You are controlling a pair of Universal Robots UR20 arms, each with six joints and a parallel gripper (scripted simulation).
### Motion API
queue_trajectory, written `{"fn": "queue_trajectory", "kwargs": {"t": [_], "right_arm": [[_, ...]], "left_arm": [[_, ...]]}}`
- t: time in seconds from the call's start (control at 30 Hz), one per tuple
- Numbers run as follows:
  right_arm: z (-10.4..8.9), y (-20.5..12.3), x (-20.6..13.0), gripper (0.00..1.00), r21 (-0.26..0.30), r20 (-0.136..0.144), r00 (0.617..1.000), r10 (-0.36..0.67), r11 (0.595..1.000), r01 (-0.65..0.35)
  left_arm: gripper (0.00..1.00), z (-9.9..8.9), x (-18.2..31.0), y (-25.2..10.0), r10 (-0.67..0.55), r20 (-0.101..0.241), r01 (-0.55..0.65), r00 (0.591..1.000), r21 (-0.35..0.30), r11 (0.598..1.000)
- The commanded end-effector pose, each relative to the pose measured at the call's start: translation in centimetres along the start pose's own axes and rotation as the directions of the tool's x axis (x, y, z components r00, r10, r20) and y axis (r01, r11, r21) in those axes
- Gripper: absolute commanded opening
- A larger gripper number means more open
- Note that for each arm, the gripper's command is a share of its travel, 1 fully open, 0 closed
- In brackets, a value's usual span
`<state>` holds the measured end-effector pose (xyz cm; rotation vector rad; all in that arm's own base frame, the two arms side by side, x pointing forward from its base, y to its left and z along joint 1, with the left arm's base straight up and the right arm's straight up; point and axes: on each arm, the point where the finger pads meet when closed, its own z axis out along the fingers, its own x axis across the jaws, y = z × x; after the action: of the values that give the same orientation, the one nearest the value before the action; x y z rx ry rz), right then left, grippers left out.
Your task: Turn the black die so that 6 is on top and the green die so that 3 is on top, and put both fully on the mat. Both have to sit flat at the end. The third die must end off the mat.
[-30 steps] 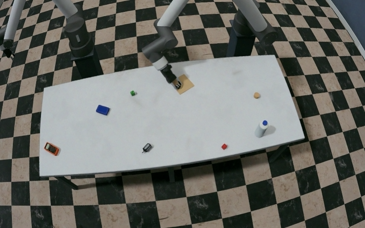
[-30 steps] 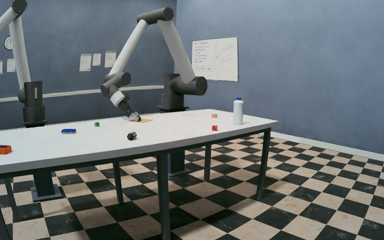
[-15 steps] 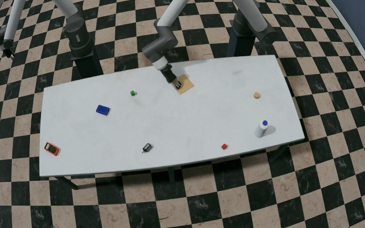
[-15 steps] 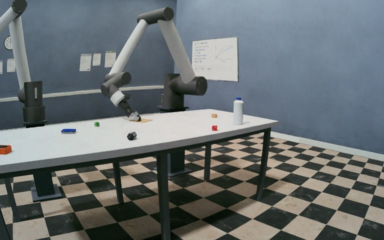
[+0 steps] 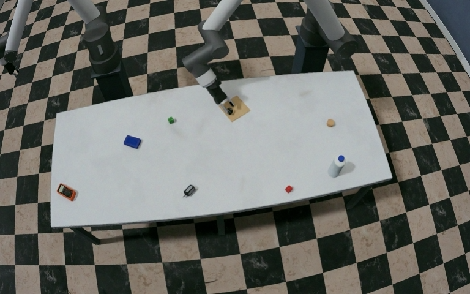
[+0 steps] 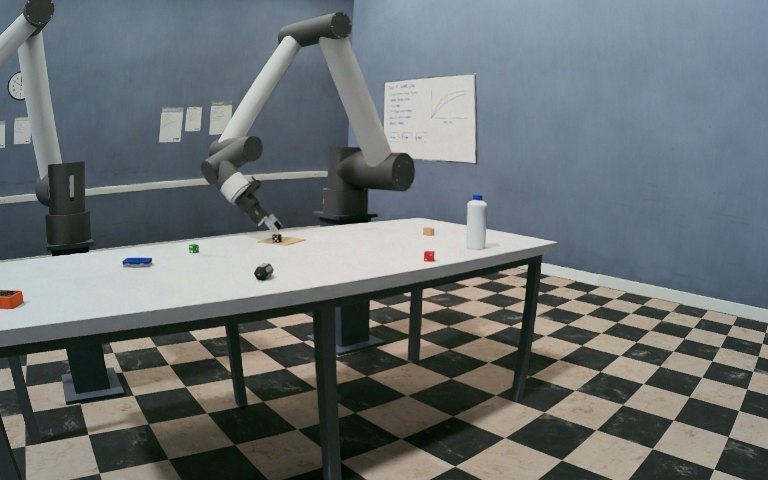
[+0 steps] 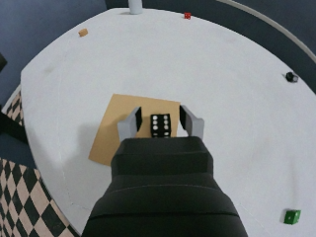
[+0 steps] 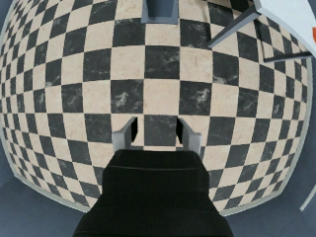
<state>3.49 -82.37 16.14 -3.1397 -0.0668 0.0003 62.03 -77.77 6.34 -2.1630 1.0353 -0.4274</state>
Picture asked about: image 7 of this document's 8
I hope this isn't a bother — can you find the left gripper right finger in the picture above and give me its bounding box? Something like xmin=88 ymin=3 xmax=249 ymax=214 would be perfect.
xmin=179 ymin=105 xmax=204 ymax=140

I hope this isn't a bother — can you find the tan flat mat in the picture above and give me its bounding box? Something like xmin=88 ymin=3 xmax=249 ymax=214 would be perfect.
xmin=88 ymin=94 xmax=181 ymax=167

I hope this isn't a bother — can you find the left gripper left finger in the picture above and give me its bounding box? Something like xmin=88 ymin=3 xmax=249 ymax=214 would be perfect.
xmin=117 ymin=107 xmax=142 ymax=143

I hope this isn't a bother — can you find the green die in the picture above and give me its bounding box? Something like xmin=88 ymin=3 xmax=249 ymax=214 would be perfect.
xmin=284 ymin=209 xmax=301 ymax=225

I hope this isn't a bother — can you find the red die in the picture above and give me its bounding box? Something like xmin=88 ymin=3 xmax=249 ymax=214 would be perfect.
xmin=184 ymin=13 xmax=191 ymax=20

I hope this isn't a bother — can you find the white bottle with blue cap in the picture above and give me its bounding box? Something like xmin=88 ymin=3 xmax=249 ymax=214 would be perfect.
xmin=128 ymin=0 xmax=143 ymax=15

